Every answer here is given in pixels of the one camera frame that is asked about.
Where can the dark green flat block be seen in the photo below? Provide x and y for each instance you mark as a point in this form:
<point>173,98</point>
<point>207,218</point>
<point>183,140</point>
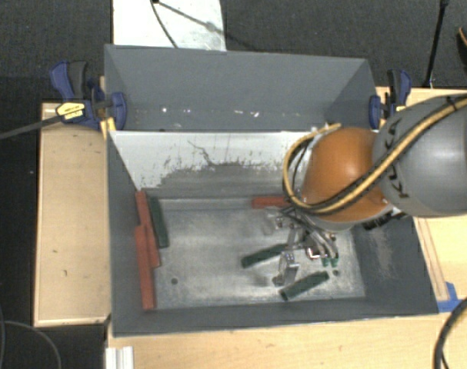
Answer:
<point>262,256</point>
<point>158,223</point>
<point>306,284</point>

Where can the red-brown flat block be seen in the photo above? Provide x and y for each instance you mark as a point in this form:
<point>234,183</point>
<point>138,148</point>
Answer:
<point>267,202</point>
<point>145,283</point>
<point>153,248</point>
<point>142,210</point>

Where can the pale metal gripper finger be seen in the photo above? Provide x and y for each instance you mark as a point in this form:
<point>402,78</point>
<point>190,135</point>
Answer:
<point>284,264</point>
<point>292,273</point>

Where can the pale wood flat board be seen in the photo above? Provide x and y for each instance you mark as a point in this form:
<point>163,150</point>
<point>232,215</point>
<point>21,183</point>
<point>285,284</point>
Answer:
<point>71,213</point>

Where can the grey metal bin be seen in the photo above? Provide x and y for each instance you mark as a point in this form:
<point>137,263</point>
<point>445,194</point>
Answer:
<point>217,90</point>

